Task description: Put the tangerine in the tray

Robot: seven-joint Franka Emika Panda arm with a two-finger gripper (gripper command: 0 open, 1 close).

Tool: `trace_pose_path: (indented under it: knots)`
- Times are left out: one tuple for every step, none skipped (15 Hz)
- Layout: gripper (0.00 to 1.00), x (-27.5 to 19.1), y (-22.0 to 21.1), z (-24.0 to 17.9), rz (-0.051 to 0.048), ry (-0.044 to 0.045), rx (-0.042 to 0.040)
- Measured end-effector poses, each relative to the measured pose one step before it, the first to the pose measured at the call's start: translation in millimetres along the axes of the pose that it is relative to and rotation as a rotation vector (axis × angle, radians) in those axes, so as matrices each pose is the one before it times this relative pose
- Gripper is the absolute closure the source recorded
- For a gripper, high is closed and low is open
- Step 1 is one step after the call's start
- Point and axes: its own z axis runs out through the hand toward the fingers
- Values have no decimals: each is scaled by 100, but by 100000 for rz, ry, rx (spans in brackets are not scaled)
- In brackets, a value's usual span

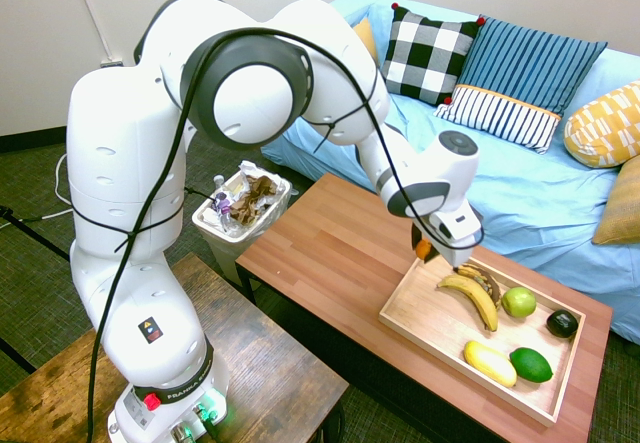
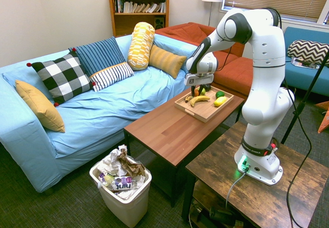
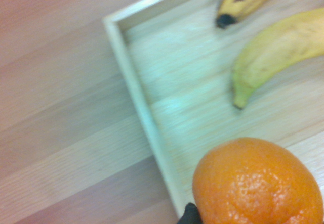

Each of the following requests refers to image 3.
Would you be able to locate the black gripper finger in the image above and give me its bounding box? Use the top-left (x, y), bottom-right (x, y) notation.
top-left (176, 202), bottom-right (203, 224)

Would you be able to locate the orange tangerine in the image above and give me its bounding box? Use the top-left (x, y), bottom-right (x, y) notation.
top-left (192, 137), bottom-right (324, 224)

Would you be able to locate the light wooden tray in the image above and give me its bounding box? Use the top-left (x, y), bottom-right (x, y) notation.
top-left (102, 0), bottom-right (324, 218)

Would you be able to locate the yellow banana with green tip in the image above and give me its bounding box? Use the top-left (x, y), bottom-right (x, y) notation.
top-left (231, 8), bottom-right (324, 110)

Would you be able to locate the brown-spotted ripe banana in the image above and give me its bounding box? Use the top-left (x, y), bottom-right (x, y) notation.
top-left (215, 0), bottom-right (302, 29)

